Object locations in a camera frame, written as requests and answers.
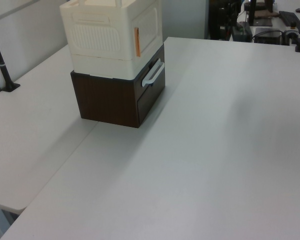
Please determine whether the orange strip door handle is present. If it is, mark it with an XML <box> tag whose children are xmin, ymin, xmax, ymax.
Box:
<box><xmin>134</xmin><ymin>27</ymin><xmax>142</xmax><ymax>58</ymax></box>

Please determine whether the black electronics box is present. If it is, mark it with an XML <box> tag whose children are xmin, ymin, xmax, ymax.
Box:
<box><xmin>253</xmin><ymin>27</ymin><xmax>283</xmax><ymax>45</ymax></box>

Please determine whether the white plastic drawer handle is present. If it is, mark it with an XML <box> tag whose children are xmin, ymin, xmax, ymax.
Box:
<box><xmin>141</xmin><ymin>58</ymin><xmax>165</xmax><ymax>88</ymax></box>

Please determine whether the black camera stand pole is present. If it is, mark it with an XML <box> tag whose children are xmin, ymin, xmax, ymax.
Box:
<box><xmin>0</xmin><ymin>21</ymin><xmax>21</xmax><ymax>93</ymax></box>

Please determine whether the dark green device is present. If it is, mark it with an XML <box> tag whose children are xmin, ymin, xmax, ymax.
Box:
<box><xmin>231</xmin><ymin>23</ymin><xmax>253</xmax><ymax>42</ymax></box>

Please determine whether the cream cabinet door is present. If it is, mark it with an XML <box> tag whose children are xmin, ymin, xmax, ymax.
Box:
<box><xmin>132</xmin><ymin>1</ymin><xmax>164</xmax><ymax>61</ymax></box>

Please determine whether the black keyboard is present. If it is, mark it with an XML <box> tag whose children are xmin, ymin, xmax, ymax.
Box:
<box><xmin>279</xmin><ymin>10</ymin><xmax>300</xmax><ymax>29</ymax></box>

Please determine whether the cream plastic tray with handles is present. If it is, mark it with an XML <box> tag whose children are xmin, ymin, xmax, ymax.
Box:
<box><xmin>59</xmin><ymin>0</ymin><xmax>164</xmax><ymax>79</ymax></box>

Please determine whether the dark brown wooden drawer cabinet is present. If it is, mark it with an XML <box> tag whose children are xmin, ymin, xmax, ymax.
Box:
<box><xmin>70</xmin><ymin>42</ymin><xmax>166</xmax><ymax>129</ymax></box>

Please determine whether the dark equipment rack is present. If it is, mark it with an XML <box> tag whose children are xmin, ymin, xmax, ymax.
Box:
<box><xmin>208</xmin><ymin>0</ymin><xmax>241</xmax><ymax>41</ymax></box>

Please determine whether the brown drawer without handle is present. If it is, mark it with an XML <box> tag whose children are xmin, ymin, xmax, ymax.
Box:
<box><xmin>136</xmin><ymin>84</ymin><xmax>166</xmax><ymax>126</ymax></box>

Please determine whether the grey partition panel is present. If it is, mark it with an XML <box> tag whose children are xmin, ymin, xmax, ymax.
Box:
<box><xmin>161</xmin><ymin>0</ymin><xmax>210</xmax><ymax>40</ymax></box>

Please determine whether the brown drawer with handle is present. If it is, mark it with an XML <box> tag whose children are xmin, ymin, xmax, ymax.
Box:
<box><xmin>133</xmin><ymin>44</ymin><xmax>166</xmax><ymax>99</ymax></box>

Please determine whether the black monitor stand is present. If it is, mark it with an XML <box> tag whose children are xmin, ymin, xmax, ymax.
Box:
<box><xmin>247</xmin><ymin>0</ymin><xmax>273</xmax><ymax>27</ymax></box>

